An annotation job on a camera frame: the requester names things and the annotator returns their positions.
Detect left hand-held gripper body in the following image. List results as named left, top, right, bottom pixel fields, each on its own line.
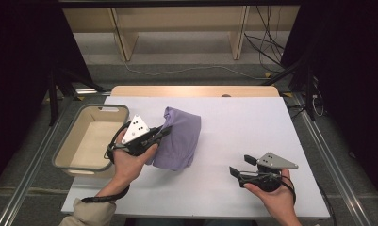
left=107, top=114, right=159, bottom=157

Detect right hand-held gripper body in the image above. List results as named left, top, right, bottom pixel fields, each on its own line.
left=238, top=152, right=299, bottom=193

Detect purple shorts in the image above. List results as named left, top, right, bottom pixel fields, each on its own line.
left=145, top=106, right=202, bottom=172

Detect beige storage bin grey rim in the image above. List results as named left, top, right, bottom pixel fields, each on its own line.
left=51, top=103, right=133, bottom=180

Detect person's right hand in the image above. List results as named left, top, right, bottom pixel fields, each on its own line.
left=243, top=169, right=296, bottom=218

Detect person's left hand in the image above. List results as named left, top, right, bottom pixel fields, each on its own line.
left=109, top=128, right=159, bottom=189

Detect light wooden table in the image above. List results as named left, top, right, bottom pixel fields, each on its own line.
left=110, top=85, right=280, bottom=98

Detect black metal stand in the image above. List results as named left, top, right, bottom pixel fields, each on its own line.
left=46, top=67, right=107, bottom=126
left=261, top=55, right=318, bottom=121

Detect beige wooden shelf unit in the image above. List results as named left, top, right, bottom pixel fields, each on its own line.
left=62, top=5, right=301, bottom=62

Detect black curtain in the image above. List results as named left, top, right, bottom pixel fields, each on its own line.
left=0, top=0, right=95, bottom=192
left=280, top=0, right=378, bottom=199

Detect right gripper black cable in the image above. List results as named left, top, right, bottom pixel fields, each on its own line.
left=280, top=175, right=298, bottom=205

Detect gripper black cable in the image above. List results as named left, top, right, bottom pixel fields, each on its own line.
left=280, top=175, right=298, bottom=205
left=81, top=121, right=133, bottom=203

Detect short aluminium rail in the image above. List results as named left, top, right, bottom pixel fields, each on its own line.
left=74, top=89, right=112, bottom=96

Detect aluminium floor rail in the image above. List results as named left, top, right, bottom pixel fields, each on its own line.
left=291, top=93, right=374, bottom=226
left=0, top=93, right=81, bottom=226

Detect thin black floor cable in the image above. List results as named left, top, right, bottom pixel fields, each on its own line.
left=317, top=182, right=337, bottom=226

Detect grey cable loop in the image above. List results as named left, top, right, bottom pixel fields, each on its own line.
left=312, top=92, right=326, bottom=118

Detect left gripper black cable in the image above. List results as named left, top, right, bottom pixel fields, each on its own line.
left=81, top=121, right=133, bottom=203

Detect tangle of black cables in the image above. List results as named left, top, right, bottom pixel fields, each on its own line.
left=242, top=5, right=287, bottom=74

